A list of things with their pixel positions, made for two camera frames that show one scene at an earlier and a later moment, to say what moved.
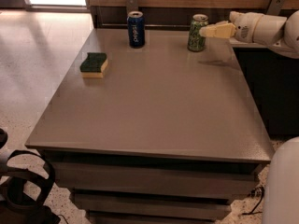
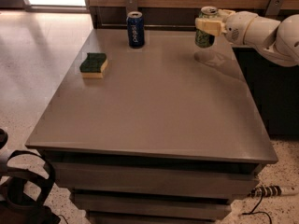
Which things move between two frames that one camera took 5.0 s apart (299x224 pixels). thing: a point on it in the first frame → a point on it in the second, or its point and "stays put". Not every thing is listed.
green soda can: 195,41 → 202,38
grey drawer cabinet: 168,135 stays put
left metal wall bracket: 132,3 stays put
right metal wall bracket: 276,5 stays put
